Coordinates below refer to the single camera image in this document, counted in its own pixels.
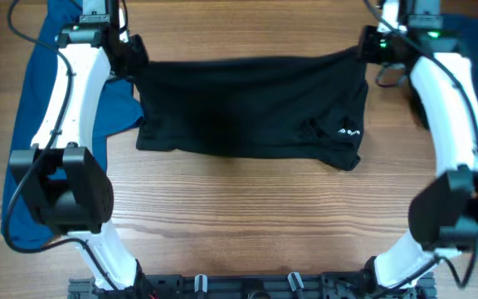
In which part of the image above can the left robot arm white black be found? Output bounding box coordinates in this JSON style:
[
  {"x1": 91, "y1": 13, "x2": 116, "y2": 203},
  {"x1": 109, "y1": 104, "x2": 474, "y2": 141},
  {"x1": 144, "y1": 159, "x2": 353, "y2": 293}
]
[{"x1": 2, "y1": 1, "x2": 153, "y2": 298}]

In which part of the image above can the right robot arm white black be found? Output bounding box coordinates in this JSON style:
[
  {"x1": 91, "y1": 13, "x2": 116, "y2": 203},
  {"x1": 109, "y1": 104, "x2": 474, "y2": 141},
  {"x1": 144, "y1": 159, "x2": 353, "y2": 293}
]
[{"x1": 358, "y1": 1, "x2": 478, "y2": 298}]

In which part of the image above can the black t-shirt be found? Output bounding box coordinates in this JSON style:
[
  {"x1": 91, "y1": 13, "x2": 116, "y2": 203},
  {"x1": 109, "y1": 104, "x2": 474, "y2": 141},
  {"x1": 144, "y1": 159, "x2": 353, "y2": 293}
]
[{"x1": 135, "y1": 47, "x2": 368, "y2": 171}]

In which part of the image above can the teal blue t-shirt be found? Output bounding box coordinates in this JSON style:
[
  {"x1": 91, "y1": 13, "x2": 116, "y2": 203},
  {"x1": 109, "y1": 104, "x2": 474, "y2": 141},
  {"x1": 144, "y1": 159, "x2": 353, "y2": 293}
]
[{"x1": 10, "y1": 0, "x2": 143, "y2": 249}]

